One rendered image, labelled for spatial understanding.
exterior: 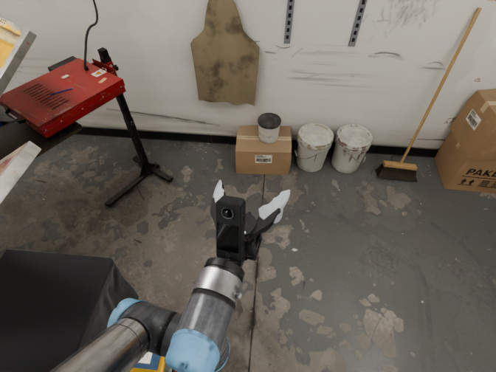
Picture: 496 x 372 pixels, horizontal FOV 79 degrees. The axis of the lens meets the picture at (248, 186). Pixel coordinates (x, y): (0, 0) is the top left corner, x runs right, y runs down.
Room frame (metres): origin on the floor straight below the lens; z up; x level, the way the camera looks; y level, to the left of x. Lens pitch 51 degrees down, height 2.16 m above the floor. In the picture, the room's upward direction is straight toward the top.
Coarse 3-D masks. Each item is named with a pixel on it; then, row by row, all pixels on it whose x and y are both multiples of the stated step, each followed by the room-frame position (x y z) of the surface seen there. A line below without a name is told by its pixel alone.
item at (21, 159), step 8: (24, 144) 0.66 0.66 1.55; (32, 144) 0.66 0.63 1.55; (16, 152) 0.64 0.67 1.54; (24, 152) 0.62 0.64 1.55; (32, 152) 0.64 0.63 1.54; (0, 160) 0.67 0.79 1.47; (8, 160) 0.63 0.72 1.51; (16, 160) 0.59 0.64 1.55; (24, 160) 0.60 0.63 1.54; (32, 160) 0.61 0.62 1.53; (0, 168) 0.64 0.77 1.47; (8, 168) 0.55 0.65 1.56; (16, 168) 0.57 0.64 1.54; (24, 168) 0.58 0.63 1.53; (0, 176) 0.52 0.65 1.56; (8, 176) 0.53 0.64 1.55; (16, 176) 0.55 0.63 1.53; (0, 184) 0.51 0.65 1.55; (8, 184) 0.52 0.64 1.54; (0, 192) 0.49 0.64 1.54; (8, 192) 0.50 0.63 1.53; (0, 200) 0.47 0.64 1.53
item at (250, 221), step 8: (248, 216) 0.31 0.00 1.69; (248, 224) 0.29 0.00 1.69; (248, 232) 0.28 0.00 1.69; (248, 240) 0.27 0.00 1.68; (256, 240) 0.30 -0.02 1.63; (248, 248) 0.27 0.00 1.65; (256, 248) 0.28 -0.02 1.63; (256, 256) 0.27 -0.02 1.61; (208, 264) 0.22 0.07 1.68; (216, 264) 0.22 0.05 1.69; (224, 264) 0.22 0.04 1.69; (232, 264) 0.22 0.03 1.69; (240, 264) 0.24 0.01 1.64; (240, 272) 0.21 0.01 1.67
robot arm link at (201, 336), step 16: (192, 304) 0.15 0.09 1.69; (208, 304) 0.15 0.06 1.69; (224, 304) 0.15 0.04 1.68; (192, 320) 0.13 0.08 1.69; (208, 320) 0.13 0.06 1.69; (224, 320) 0.13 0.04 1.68; (176, 336) 0.11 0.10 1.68; (192, 336) 0.11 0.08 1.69; (208, 336) 0.11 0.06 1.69; (224, 336) 0.11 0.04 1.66; (176, 352) 0.09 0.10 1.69; (192, 352) 0.09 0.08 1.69; (208, 352) 0.09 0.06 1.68; (176, 368) 0.07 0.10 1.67; (192, 368) 0.07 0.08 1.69; (208, 368) 0.07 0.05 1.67
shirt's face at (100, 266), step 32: (32, 256) 0.60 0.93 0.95; (64, 256) 0.60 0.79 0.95; (0, 288) 0.46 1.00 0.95; (32, 288) 0.46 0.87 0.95; (64, 288) 0.46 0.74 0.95; (96, 288) 0.46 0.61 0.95; (0, 320) 0.33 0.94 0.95; (32, 320) 0.33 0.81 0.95; (64, 320) 0.33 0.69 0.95; (0, 352) 0.23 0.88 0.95; (32, 352) 0.23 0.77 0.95; (64, 352) 0.23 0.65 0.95
